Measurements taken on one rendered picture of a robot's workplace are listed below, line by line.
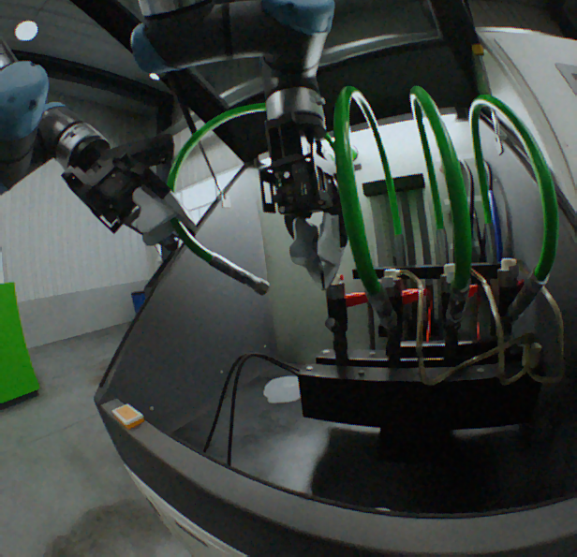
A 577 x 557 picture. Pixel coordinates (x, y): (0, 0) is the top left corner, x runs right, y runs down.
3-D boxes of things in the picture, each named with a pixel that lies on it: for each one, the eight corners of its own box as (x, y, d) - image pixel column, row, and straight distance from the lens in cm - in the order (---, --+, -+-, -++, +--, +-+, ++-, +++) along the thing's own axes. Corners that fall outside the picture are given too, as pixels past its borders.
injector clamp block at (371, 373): (306, 448, 47) (296, 372, 38) (330, 417, 54) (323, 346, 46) (516, 459, 46) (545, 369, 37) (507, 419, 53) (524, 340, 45)
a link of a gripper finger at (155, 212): (170, 259, 32) (120, 217, 36) (201, 223, 33) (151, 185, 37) (167, 250, 29) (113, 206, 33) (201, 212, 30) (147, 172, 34)
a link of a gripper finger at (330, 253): (308, 295, 29) (298, 212, 29) (328, 286, 35) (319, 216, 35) (334, 294, 28) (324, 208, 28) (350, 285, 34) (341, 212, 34)
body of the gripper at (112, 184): (118, 238, 39) (71, 193, 45) (157, 195, 41) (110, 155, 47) (103, 215, 32) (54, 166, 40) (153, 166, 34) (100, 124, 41)
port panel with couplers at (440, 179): (449, 282, 60) (426, 141, 63) (448, 279, 63) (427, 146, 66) (502, 276, 62) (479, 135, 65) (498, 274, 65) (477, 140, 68)
